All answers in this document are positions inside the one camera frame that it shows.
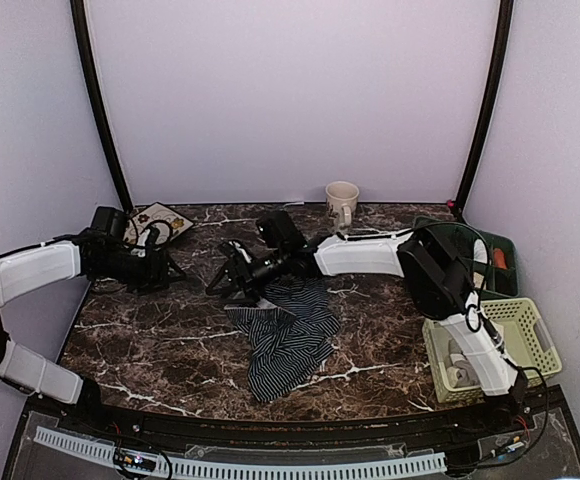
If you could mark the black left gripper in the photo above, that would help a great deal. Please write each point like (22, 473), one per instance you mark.
(153, 278)

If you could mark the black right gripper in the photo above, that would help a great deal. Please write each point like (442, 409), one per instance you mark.
(246, 280)

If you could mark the navy striped boxer underwear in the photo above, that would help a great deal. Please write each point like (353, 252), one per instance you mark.
(290, 331)

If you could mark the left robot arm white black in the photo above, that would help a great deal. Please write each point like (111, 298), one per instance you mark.
(41, 321)

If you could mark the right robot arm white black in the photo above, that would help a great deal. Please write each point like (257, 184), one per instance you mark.
(439, 282)

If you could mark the floral square ceramic plate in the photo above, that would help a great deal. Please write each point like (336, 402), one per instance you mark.
(170, 223)

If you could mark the cream ceramic mug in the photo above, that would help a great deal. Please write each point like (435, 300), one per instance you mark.
(341, 203)

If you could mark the light green perforated basket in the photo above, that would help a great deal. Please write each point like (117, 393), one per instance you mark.
(526, 338)

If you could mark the grey cloth in basket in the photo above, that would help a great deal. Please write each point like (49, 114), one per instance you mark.
(459, 371)

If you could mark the white rolled sock in tray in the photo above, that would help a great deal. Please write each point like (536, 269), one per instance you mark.
(480, 252)

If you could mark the dark green divided organizer tray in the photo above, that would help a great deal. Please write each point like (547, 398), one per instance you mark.
(490, 258)

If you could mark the orange rolled item in tray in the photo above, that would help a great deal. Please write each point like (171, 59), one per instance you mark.
(499, 259)

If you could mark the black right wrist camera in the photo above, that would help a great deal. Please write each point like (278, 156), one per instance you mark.
(278, 231)

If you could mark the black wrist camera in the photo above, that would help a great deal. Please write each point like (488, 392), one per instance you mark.
(278, 231)
(109, 221)

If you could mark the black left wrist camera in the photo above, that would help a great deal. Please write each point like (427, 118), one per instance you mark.
(109, 221)

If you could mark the grey slotted cable duct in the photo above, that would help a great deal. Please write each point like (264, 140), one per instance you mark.
(211, 462)

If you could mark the left black frame post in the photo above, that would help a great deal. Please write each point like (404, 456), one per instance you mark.
(96, 100)

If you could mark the black frame post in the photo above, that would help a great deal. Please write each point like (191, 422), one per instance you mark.
(96, 100)
(491, 88)

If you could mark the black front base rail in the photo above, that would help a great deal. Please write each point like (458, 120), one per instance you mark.
(548, 421)

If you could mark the right black frame post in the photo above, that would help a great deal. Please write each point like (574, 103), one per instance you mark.
(491, 88)

